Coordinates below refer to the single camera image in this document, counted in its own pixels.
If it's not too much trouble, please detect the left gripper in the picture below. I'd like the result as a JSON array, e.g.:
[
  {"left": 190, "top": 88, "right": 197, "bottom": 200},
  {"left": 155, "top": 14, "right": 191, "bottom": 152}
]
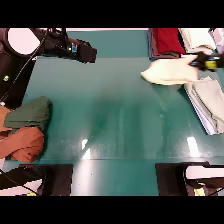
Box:
[{"left": 76, "top": 40, "right": 99, "bottom": 65}]

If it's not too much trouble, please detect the cream T-shirt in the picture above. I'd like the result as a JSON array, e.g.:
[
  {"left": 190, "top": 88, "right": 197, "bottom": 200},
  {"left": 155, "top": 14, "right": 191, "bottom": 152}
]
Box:
[{"left": 139, "top": 54, "right": 202, "bottom": 86}]

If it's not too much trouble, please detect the dark grey garment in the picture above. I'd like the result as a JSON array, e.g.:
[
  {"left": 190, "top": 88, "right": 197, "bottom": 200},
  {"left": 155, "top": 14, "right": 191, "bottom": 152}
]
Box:
[{"left": 147, "top": 27, "right": 183, "bottom": 61}]

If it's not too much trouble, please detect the red garment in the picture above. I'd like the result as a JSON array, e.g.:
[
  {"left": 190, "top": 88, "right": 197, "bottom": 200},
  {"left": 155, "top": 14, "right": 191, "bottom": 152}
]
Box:
[{"left": 156, "top": 27, "right": 187, "bottom": 56}]

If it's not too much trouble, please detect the dark green garment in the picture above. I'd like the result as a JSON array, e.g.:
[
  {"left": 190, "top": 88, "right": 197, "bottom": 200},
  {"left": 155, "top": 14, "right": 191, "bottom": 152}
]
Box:
[{"left": 3, "top": 96, "right": 53, "bottom": 133}]

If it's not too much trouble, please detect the rust brown garment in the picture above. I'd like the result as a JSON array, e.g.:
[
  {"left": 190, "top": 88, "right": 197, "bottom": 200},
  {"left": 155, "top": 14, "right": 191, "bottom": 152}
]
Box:
[{"left": 0, "top": 105, "right": 46, "bottom": 164}]

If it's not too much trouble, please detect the white garment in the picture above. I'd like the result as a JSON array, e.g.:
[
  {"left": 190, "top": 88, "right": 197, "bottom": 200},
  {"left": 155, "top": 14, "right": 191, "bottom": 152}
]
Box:
[
  {"left": 179, "top": 27, "right": 218, "bottom": 52},
  {"left": 184, "top": 83, "right": 218, "bottom": 136}
]

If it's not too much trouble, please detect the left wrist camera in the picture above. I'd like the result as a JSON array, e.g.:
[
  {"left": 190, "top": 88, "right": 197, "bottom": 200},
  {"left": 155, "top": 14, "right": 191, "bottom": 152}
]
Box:
[{"left": 46, "top": 27, "right": 70, "bottom": 43}]

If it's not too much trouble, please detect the black cable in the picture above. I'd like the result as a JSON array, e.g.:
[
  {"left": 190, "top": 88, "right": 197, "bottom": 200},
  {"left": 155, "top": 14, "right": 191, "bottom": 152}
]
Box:
[{"left": 0, "top": 30, "right": 49, "bottom": 103}]

